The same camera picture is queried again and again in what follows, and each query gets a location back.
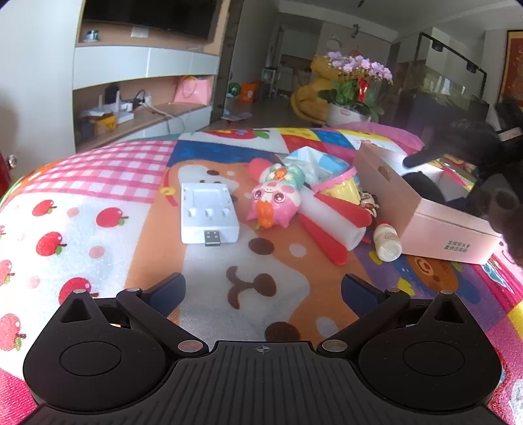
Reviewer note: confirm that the orange bag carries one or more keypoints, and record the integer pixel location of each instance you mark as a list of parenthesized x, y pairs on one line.
[(249, 92)]

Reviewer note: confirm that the white battery charger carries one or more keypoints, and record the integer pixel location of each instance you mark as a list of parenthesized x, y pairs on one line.
[(208, 212)]

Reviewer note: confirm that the white and red toy rocket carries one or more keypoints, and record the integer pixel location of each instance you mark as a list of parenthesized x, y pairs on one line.
[(339, 220)]

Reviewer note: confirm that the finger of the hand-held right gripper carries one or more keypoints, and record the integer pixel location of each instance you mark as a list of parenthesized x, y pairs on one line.
[(461, 141), (496, 204)]

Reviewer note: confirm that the black television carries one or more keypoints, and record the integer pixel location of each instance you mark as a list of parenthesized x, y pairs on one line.
[(151, 14)]

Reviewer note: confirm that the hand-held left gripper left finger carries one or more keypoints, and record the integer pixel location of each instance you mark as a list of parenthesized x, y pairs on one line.
[(168, 291)]

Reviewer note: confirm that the red round object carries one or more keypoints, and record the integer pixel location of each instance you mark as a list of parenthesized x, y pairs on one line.
[(6, 175)]

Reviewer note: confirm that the yellow small box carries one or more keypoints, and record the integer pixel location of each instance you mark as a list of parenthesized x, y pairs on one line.
[(105, 124)]

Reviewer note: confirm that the red framed wall picture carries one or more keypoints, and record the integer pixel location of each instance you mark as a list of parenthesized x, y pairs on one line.
[(512, 67)]

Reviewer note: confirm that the yellow plush bear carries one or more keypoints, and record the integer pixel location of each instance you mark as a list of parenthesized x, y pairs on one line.
[(310, 94)]

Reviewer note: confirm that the white tv cabinet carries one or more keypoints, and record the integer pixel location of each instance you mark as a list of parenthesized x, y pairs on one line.
[(147, 59)]

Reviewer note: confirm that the pink cardboard box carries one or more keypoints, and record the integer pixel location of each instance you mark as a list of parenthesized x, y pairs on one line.
[(441, 229)]

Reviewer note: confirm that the pink and yellow cupcake toy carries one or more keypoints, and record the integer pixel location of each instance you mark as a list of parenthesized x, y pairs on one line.
[(341, 184)]

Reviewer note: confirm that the pink pig toy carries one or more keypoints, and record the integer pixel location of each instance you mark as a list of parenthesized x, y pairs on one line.
[(276, 200)]

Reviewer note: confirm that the blue tissue packet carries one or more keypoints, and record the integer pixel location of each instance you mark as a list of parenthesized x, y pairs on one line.
[(310, 161)]

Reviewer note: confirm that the fish tank with black frame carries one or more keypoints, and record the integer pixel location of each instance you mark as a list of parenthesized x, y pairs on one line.
[(445, 94)]

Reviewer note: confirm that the small toy milk bottle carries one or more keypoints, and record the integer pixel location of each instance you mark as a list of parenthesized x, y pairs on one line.
[(388, 243)]

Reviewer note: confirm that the white router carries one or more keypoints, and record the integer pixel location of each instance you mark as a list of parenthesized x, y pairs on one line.
[(108, 108)]

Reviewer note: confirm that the pink gift bag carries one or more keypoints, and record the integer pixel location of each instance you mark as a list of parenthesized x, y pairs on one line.
[(192, 90)]

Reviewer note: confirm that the small doll figure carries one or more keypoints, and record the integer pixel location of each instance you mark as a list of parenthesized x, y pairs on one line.
[(369, 203)]

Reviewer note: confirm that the potted purple orchid plant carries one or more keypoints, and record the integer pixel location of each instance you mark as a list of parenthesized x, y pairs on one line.
[(353, 88)]

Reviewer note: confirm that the colourful printed play mat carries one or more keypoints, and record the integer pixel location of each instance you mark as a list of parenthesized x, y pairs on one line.
[(122, 204)]

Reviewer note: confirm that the round white wall clock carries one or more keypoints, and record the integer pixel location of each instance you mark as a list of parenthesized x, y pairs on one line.
[(333, 42)]

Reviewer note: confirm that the black object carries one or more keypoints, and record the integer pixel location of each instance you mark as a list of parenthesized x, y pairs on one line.
[(425, 186)]

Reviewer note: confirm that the green ball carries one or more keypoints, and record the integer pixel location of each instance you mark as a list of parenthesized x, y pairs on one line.
[(233, 88)]

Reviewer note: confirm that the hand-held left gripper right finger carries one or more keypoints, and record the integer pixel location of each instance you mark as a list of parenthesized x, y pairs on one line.
[(359, 292)]

